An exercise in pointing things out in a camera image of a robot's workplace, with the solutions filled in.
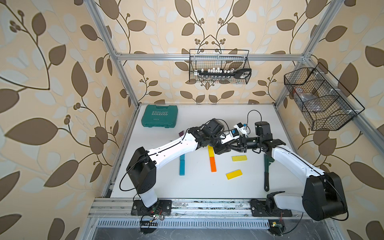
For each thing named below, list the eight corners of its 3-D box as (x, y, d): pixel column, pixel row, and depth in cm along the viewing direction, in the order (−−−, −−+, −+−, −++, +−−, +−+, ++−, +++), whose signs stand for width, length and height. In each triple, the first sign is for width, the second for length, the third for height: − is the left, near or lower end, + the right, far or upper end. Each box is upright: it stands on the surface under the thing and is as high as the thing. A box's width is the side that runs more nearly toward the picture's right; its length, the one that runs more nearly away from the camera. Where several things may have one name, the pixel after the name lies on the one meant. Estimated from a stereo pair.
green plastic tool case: (140, 127, 107) (139, 124, 104) (147, 107, 120) (145, 104, 117) (177, 127, 107) (176, 124, 104) (179, 107, 120) (178, 104, 117)
